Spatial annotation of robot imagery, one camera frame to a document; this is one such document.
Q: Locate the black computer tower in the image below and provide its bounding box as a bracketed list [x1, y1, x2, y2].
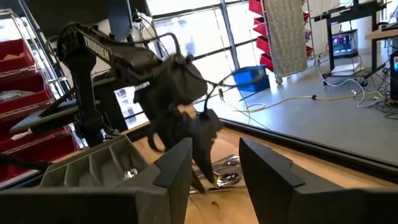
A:
[389, 51, 398, 101]

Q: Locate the blue plastic crate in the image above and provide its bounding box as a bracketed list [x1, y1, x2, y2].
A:
[232, 64, 271, 93]

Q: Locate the computer with coloured lights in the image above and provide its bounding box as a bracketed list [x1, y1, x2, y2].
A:
[331, 29, 359, 59]

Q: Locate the grey plastic cutlery tray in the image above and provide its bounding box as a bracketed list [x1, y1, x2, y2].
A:
[39, 134, 162, 189]

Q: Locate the large red storage bin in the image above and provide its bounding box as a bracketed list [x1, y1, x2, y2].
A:
[0, 126, 81, 184]
[0, 73, 55, 124]
[0, 39, 35, 74]

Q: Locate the small red storage bin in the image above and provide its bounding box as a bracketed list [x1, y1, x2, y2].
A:
[259, 53, 275, 73]
[248, 0, 265, 16]
[256, 35, 272, 56]
[253, 17, 269, 37]

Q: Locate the black aluminium table frame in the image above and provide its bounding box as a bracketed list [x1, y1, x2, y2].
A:
[121, 117, 398, 184]

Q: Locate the chrome wire shelf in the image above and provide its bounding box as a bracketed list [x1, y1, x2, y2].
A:
[0, 7, 83, 190]

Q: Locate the wooden desk top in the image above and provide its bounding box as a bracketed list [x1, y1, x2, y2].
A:
[365, 27, 398, 40]

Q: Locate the grey side platform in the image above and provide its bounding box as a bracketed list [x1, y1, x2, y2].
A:
[9, 98, 80, 135]

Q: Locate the cream floor cable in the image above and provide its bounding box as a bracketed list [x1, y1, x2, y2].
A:
[239, 92, 384, 113]

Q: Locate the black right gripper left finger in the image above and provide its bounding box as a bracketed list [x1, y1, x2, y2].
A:
[0, 137, 194, 224]

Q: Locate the red bin shelf rack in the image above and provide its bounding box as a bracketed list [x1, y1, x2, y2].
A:
[248, 0, 315, 85]

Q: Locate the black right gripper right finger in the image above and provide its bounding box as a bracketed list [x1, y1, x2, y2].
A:
[238, 137, 398, 224]

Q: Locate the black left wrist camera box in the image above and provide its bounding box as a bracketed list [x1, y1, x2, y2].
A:
[190, 108, 223, 142]

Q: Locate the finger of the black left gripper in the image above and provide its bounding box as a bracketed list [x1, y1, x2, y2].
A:
[190, 177, 206, 194]
[192, 138, 218, 184]

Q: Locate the black metal desk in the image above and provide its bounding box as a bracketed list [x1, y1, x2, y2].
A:
[312, 0, 391, 80]

